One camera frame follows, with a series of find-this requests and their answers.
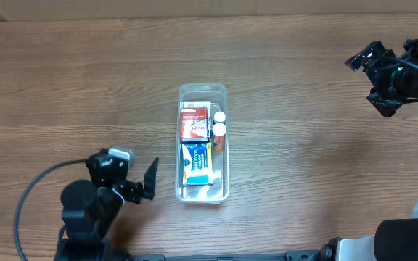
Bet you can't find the blue yellow VapoDrops box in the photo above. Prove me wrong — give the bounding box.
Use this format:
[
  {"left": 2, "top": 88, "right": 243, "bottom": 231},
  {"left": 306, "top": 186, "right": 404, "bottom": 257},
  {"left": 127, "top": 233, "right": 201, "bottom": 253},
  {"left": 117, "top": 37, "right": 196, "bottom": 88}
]
[{"left": 182, "top": 143, "right": 213, "bottom": 186}]

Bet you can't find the red orange lozenge box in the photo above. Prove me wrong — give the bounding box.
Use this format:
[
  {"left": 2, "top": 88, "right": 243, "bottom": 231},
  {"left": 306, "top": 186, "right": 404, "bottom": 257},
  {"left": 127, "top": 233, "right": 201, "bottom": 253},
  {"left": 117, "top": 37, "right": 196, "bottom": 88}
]
[{"left": 180, "top": 106, "right": 210, "bottom": 141}]

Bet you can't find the white blue Hansaplast box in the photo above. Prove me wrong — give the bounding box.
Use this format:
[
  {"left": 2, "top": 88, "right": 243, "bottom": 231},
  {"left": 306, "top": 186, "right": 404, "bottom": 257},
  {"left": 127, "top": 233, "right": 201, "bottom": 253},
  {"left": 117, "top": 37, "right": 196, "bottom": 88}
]
[{"left": 179, "top": 101, "right": 213, "bottom": 142}]

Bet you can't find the orange tube white cap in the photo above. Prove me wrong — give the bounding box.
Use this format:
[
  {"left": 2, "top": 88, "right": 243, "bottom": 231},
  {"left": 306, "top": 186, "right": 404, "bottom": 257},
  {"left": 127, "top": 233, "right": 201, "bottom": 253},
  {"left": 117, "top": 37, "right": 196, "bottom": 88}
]
[{"left": 212, "top": 123, "right": 227, "bottom": 152}]

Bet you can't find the brown bottle white cap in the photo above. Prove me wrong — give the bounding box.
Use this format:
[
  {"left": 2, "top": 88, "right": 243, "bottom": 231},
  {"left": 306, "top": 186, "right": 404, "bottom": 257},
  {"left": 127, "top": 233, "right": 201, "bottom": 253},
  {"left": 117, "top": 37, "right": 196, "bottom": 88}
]
[{"left": 213, "top": 111, "right": 226, "bottom": 125}]

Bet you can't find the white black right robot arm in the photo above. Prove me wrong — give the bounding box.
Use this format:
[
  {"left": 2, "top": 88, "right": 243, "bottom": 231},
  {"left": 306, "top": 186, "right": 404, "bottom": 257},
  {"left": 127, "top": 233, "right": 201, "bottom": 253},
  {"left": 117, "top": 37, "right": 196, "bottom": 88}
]
[{"left": 130, "top": 13, "right": 418, "bottom": 255}]

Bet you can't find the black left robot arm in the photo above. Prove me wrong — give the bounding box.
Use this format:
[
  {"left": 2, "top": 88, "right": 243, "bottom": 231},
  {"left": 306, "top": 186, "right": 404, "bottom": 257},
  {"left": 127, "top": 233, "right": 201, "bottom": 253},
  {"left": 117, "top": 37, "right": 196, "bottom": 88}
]
[{"left": 54, "top": 146, "right": 144, "bottom": 261}]

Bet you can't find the clear plastic container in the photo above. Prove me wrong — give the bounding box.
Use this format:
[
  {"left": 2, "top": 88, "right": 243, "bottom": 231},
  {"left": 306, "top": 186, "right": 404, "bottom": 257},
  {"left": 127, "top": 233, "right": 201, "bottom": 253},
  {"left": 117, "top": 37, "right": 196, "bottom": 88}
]
[{"left": 176, "top": 83, "right": 229, "bottom": 204}]

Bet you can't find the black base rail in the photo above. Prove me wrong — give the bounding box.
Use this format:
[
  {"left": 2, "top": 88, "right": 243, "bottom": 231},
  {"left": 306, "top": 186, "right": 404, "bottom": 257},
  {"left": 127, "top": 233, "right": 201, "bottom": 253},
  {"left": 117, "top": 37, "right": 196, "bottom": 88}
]
[{"left": 126, "top": 250, "right": 319, "bottom": 261}]

